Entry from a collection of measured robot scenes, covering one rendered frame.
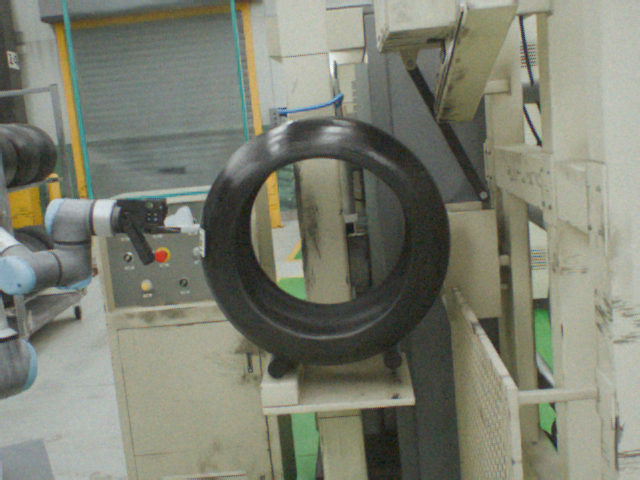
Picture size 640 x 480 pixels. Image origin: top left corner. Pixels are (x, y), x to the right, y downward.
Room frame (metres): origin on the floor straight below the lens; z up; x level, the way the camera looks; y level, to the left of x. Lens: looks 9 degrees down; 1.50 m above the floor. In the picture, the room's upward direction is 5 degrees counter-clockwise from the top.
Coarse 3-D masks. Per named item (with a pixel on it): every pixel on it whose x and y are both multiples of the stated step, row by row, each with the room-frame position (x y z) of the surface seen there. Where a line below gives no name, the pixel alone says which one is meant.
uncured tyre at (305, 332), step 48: (288, 144) 1.78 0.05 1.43; (336, 144) 1.77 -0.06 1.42; (384, 144) 1.78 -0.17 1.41; (240, 192) 1.78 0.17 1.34; (432, 192) 1.78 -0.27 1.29; (240, 240) 2.07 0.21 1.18; (432, 240) 1.76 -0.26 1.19; (240, 288) 1.78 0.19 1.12; (384, 288) 2.05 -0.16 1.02; (432, 288) 1.77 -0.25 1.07; (288, 336) 1.77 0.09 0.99; (336, 336) 1.76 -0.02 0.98; (384, 336) 1.77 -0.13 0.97
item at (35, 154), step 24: (0, 96) 6.45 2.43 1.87; (0, 144) 5.33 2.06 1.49; (24, 144) 5.73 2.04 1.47; (48, 144) 6.17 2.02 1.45; (0, 168) 5.18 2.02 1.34; (24, 168) 5.71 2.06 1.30; (48, 168) 6.16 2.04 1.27; (0, 192) 5.17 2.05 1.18; (72, 192) 6.45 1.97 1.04; (0, 216) 5.15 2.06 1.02; (24, 240) 5.73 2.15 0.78; (48, 240) 6.08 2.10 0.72; (48, 288) 6.03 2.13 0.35; (24, 312) 5.19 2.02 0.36; (48, 312) 5.79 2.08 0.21; (24, 336) 5.17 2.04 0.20
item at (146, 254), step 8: (128, 224) 1.91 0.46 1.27; (128, 232) 1.90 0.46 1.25; (136, 232) 1.90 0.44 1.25; (136, 240) 1.90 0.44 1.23; (144, 240) 1.93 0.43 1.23; (136, 248) 1.90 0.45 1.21; (144, 248) 1.90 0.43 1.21; (144, 256) 1.90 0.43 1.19; (152, 256) 1.91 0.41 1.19; (144, 264) 1.91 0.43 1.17
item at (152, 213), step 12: (120, 204) 1.91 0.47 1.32; (132, 204) 1.91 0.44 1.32; (144, 204) 1.89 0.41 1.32; (156, 204) 1.88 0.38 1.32; (120, 216) 1.91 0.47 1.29; (132, 216) 1.91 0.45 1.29; (144, 216) 1.89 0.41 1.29; (156, 216) 1.90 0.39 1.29; (120, 228) 1.91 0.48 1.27; (144, 228) 1.88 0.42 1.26
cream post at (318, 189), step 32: (288, 0) 2.18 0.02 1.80; (320, 0) 2.18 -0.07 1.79; (288, 32) 2.18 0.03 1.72; (320, 32) 2.18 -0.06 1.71; (288, 64) 2.18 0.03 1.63; (320, 64) 2.18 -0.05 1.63; (288, 96) 2.18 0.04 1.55; (320, 96) 2.18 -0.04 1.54; (320, 160) 2.18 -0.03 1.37; (320, 192) 2.18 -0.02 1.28; (320, 224) 2.18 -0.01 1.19; (320, 256) 2.18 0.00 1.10; (320, 288) 2.18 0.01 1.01; (320, 416) 2.18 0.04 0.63; (352, 416) 2.18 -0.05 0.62; (352, 448) 2.18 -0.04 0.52
